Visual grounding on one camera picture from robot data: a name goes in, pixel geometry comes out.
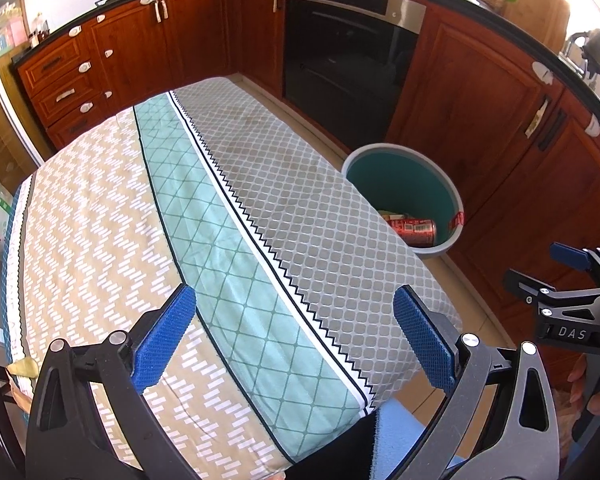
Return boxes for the metal faucet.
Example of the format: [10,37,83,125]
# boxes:
[560,27,600,86]

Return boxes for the wooden cutting board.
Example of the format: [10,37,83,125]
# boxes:
[505,0,571,53]

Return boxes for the yellow-green peel scrap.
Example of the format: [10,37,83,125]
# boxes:
[6,357,41,378]

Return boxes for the patterned tablecloth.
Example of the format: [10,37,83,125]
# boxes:
[1,77,463,476]

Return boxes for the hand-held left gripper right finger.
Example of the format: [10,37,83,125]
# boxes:
[393,285,561,480]

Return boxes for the brown wooden kitchen cabinets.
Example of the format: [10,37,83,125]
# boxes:
[12,0,600,391]

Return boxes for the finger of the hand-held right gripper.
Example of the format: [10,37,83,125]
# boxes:
[551,242,600,286]
[505,268,600,311]

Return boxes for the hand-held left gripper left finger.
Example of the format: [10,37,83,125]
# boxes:
[25,282,201,480]

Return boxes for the light blue fleece garment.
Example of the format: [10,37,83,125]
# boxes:
[370,400,468,480]

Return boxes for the person's right hand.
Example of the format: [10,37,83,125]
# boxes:
[567,356,600,417]

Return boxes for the black built-in oven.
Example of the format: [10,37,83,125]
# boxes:
[283,0,427,153]

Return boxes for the grey bin with teal inside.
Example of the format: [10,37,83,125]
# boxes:
[341,143,466,261]

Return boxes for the red drink can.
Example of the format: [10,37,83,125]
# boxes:
[387,216,438,247]

